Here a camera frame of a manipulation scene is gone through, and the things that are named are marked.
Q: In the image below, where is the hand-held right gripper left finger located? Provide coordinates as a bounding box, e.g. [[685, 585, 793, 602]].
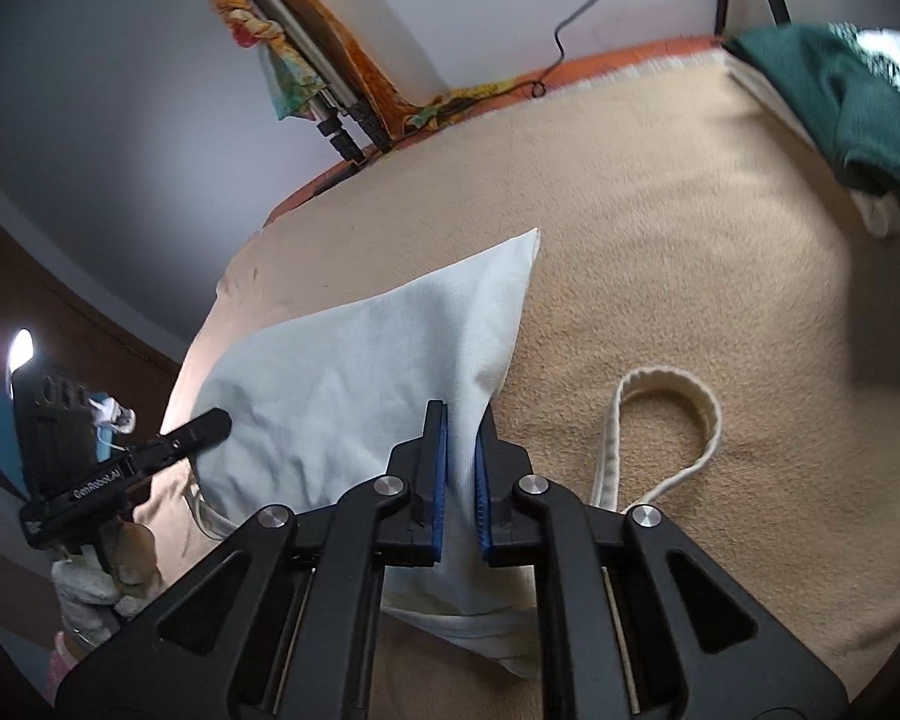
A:
[[56, 399, 451, 720]]

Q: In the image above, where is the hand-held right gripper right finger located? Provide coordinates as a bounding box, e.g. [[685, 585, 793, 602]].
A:
[[474, 420, 848, 720]]

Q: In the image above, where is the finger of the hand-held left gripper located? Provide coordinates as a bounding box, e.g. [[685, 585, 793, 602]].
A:
[[139, 409, 233, 477]]

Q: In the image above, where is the white tank top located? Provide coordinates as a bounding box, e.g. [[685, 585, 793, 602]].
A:
[[191, 227, 723, 680]]

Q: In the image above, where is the person's left forearm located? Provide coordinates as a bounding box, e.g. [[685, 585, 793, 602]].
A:
[[47, 628, 87, 700]]

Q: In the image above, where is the person's left hand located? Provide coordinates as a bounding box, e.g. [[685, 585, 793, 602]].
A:
[[51, 517, 162, 646]]

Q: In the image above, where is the white clip lamp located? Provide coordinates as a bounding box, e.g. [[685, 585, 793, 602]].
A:
[[4, 328, 136, 436]]

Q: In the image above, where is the tan blanket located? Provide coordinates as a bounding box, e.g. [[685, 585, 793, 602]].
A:
[[131, 52, 900, 698]]

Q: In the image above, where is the folded silver tripod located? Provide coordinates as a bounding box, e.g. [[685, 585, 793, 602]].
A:
[[232, 0, 391, 160]]

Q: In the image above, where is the folded white mesh garment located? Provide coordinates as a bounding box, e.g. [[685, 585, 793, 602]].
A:
[[851, 191, 900, 241]]

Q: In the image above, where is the folded green garment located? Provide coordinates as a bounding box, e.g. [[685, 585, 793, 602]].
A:
[[724, 22, 900, 211]]

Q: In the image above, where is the black power cable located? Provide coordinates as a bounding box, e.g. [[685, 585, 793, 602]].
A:
[[529, 0, 642, 98]]

